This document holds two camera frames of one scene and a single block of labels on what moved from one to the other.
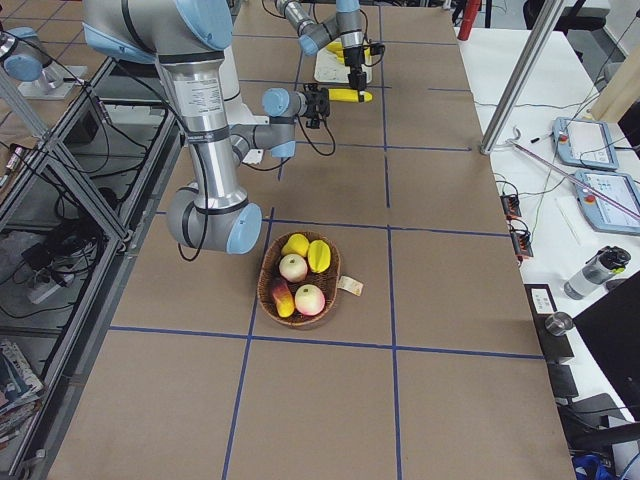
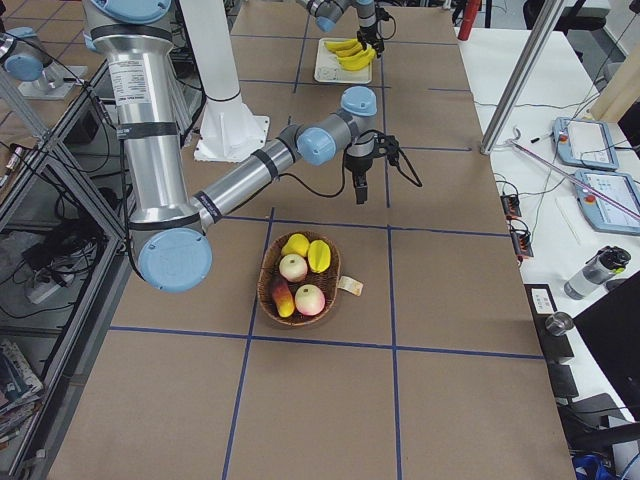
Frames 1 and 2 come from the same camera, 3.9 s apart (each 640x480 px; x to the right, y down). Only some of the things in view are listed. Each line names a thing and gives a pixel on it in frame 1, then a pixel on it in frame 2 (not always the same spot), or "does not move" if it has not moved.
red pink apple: (309, 300) does not move
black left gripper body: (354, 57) -> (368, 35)
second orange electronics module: (522, 243) does not move
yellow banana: (337, 48) does not move
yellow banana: (347, 95) -> (357, 61)
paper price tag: (351, 285) does not move
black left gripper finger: (358, 80) -> (378, 46)
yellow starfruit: (319, 256) does not move
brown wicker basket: (298, 278) does not move
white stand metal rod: (515, 141) does not move
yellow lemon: (297, 245) does not move
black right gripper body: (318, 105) -> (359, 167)
